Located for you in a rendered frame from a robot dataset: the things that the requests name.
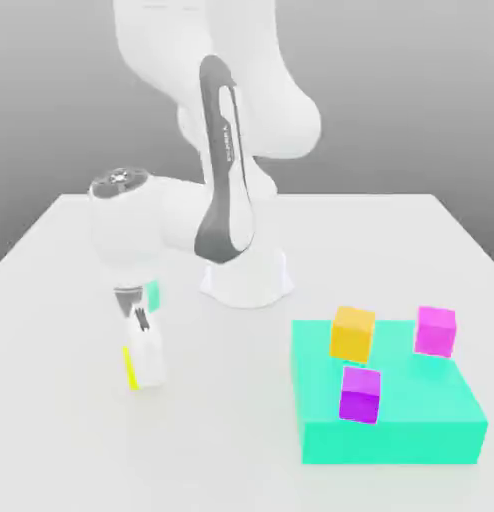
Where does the small orange cube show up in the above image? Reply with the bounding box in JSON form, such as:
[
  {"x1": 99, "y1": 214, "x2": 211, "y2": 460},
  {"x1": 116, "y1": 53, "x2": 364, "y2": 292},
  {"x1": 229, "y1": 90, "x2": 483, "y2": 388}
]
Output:
[{"x1": 329, "y1": 305, "x2": 377, "y2": 364}]

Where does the large teal box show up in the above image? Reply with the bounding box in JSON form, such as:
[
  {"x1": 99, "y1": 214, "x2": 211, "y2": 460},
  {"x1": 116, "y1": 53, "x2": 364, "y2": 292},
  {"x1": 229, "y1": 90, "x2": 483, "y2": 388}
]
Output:
[{"x1": 290, "y1": 318, "x2": 490, "y2": 466}]

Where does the small yellow cube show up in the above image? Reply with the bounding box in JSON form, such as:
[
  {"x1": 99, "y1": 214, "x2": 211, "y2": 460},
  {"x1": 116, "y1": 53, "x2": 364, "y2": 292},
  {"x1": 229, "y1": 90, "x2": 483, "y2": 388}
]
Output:
[{"x1": 121, "y1": 345, "x2": 142, "y2": 392}]

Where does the small pink cube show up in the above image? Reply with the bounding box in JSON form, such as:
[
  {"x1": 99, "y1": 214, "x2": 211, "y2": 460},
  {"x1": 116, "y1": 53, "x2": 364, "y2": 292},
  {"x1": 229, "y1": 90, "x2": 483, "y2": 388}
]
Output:
[{"x1": 413, "y1": 305, "x2": 457, "y2": 359}]

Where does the small teal cube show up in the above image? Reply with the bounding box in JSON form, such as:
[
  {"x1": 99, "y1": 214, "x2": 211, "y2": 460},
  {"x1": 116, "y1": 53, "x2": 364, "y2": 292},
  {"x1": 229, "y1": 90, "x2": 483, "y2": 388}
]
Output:
[{"x1": 144, "y1": 279, "x2": 163, "y2": 314}]

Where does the small purple cube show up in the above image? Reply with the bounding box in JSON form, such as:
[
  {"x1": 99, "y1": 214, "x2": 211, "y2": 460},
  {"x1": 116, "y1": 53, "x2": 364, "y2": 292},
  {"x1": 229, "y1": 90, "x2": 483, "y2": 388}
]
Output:
[{"x1": 338, "y1": 366, "x2": 382, "y2": 425}]

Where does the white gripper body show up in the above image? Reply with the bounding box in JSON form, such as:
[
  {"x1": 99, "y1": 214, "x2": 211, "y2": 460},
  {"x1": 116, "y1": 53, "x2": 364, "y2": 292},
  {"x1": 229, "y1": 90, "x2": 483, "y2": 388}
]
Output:
[{"x1": 125, "y1": 319, "x2": 167, "y2": 389}]

